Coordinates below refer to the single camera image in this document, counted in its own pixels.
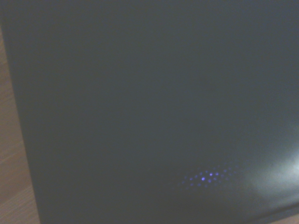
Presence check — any black wooden drawer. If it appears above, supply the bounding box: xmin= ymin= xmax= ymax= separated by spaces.
xmin=0 ymin=0 xmax=299 ymax=224

